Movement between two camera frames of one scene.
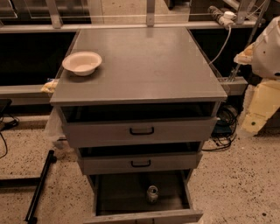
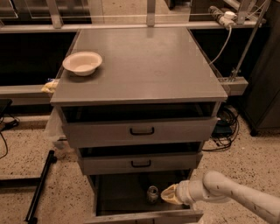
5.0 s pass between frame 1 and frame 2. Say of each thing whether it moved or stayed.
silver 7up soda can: stayed
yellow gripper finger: moved
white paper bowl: stayed
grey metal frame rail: stayed
